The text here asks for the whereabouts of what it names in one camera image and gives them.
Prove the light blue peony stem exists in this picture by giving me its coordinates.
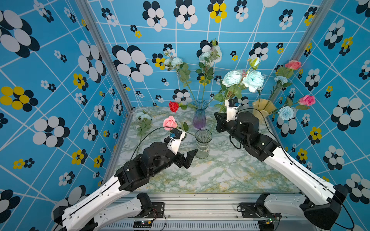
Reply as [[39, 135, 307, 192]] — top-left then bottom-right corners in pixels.
[[214, 57, 265, 113]]

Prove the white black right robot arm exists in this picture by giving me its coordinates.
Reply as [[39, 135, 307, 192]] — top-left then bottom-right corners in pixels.
[[214, 112, 348, 230]]

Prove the red rose stem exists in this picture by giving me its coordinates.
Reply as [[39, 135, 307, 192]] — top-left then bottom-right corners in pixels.
[[169, 101, 196, 113]]

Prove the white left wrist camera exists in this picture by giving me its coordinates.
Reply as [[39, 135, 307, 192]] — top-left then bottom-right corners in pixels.
[[164, 129, 186, 155]]

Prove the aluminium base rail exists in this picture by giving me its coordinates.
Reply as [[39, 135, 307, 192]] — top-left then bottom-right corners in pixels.
[[100, 193, 315, 231]]

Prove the yellow fluted glass vase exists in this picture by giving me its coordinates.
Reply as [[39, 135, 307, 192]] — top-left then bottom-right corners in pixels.
[[252, 99, 277, 116]]

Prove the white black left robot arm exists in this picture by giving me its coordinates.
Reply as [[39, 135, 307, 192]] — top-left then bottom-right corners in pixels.
[[53, 141, 198, 231]]

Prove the small green circuit board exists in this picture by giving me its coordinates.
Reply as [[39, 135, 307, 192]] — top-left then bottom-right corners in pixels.
[[133, 220, 153, 230]]

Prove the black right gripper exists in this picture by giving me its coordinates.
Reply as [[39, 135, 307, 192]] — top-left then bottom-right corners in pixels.
[[215, 111, 249, 147]]

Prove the pink rose stem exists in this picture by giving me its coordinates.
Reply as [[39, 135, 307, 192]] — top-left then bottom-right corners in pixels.
[[162, 116, 195, 137]]

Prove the clear ribbed glass vase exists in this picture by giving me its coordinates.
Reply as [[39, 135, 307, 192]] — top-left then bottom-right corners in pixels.
[[195, 129, 213, 159]]

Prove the purple blue glass vase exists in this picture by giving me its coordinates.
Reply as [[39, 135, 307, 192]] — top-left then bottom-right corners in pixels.
[[193, 100, 208, 129]]

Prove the pink and blue flower bunch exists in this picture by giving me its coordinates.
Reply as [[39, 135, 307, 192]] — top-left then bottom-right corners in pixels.
[[257, 60, 316, 121]]

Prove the white blue flower bunch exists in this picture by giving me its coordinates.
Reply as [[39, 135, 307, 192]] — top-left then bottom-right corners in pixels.
[[161, 39, 222, 100]]

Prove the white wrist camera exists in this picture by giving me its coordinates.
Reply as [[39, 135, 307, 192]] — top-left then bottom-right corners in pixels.
[[225, 98, 240, 122], [164, 129, 186, 155]]

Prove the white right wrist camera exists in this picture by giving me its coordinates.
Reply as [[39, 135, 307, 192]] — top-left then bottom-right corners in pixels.
[[225, 98, 240, 122]]

